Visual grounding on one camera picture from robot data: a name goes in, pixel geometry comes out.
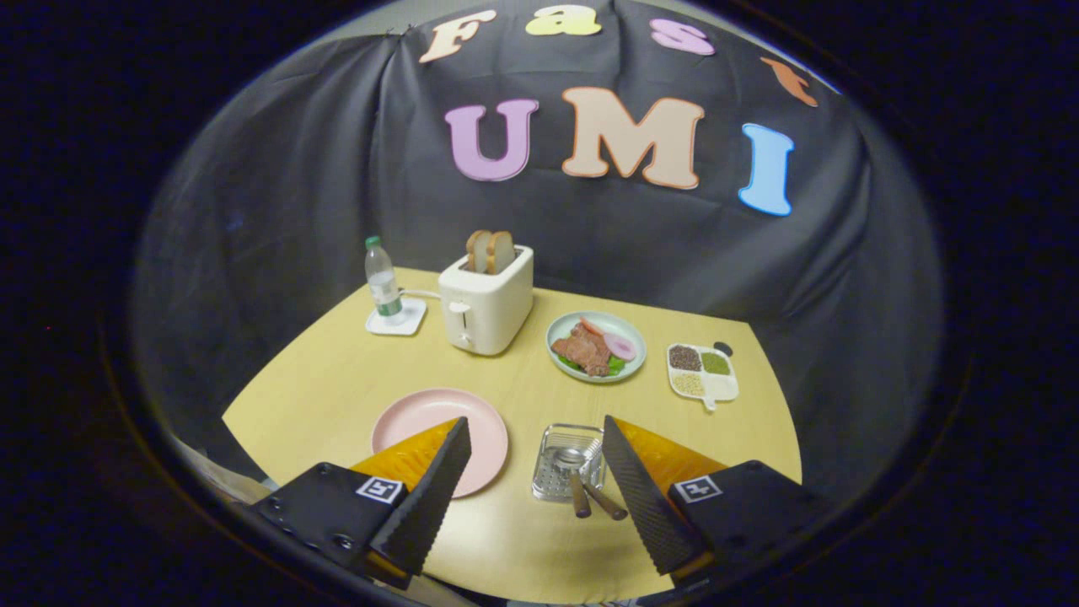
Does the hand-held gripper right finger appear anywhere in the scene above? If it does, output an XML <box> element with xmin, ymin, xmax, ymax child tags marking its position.
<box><xmin>602</xmin><ymin>415</ymin><xmax>831</xmax><ymax>589</ymax></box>

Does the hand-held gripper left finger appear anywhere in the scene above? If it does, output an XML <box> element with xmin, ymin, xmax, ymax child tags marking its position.
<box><xmin>232</xmin><ymin>417</ymin><xmax>473</xmax><ymax>589</ymax></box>

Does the wooden handled metal fork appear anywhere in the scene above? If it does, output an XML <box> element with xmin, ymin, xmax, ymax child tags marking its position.
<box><xmin>586</xmin><ymin>482</ymin><xmax>629</xmax><ymax>521</ymax></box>

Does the wooden handled metal spoon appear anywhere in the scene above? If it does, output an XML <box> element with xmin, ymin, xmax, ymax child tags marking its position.
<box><xmin>552</xmin><ymin>447</ymin><xmax>593</xmax><ymax>518</ymax></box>

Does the pink plate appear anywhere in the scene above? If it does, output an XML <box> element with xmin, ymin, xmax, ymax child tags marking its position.
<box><xmin>371</xmin><ymin>389</ymin><xmax>509</xmax><ymax>498</ymax></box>

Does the white divided seasoning dish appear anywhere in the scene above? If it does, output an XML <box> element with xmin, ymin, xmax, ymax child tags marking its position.
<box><xmin>667</xmin><ymin>342</ymin><xmax>740</xmax><ymax>411</ymax></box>

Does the steak with garnish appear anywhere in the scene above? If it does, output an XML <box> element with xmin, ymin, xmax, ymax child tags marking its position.
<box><xmin>552</xmin><ymin>318</ymin><xmax>637</xmax><ymax>377</ymax></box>

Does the pale green plate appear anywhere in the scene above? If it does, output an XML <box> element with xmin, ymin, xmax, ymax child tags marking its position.
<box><xmin>546</xmin><ymin>311</ymin><xmax>647</xmax><ymax>384</ymax></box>

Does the white square coaster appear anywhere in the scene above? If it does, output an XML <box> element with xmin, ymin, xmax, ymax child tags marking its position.
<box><xmin>365</xmin><ymin>297</ymin><xmax>427</xmax><ymax>336</ymax></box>

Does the white toaster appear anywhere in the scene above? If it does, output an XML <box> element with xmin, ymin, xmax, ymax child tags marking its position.
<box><xmin>438</xmin><ymin>244</ymin><xmax>534</xmax><ymax>356</ymax></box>

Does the clear plastic water bottle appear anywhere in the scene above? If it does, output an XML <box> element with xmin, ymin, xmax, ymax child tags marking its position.
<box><xmin>364</xmin><ymin>236</ymin><xmax>404</xmax><ymax>325</ymax></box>

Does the metal wire cutlery basket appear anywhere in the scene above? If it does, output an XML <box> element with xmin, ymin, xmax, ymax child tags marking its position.
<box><xmin>532</xmin><ymin>423</ymin><xmax>608</xmax><ymax>503</ymax></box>

